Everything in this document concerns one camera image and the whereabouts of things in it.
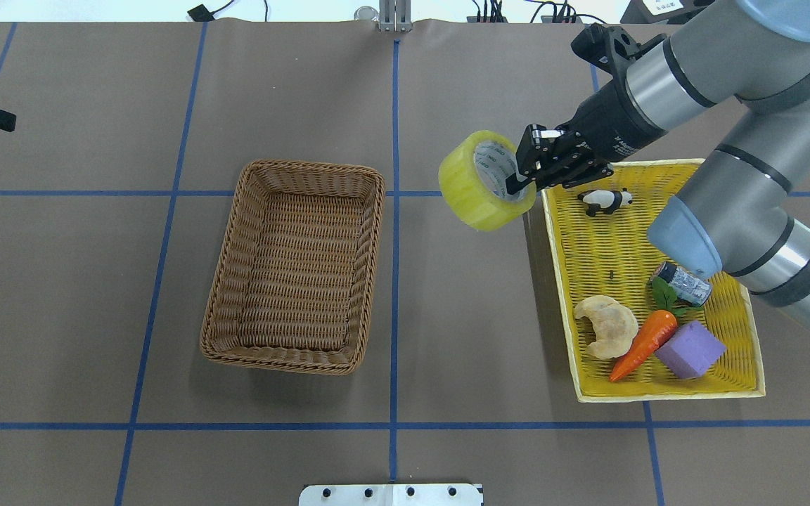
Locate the brown wicker basket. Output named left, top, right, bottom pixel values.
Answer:
left=199, top=160, right=385, bottom=377

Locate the toy croissant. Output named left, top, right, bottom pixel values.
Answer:
left=573, top=295, right=639, bottom=360

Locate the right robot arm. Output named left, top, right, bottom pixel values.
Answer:
left=504, top=1, right=810, bottom=329

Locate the aluminium frame post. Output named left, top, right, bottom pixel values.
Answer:
left=377, top=0, right=413, bottom=33

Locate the toy carrot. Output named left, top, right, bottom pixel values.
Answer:
left=610, top=278, right=703, bottom=382

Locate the toy panda figurine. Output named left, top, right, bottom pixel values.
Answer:
left=577, top=187, right=634, bottom=217

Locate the yellow woven basket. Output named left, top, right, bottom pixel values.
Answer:
left=539, top=158, right=766, bottom=403

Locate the white mount base plate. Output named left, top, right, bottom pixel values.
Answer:
left=298, top=483, right=485, bottom=505

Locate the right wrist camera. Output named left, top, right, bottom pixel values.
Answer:
left=571, top=23, right=668, bottom=77

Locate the yellow tape roll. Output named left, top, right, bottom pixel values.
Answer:
left=438, top=129, right=538, bottom=231

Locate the purple foam block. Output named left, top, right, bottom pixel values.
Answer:
left=655, top=320, right=727, bottom=380

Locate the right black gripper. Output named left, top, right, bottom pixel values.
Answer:
left=506, top=78, right=667, bottom=195

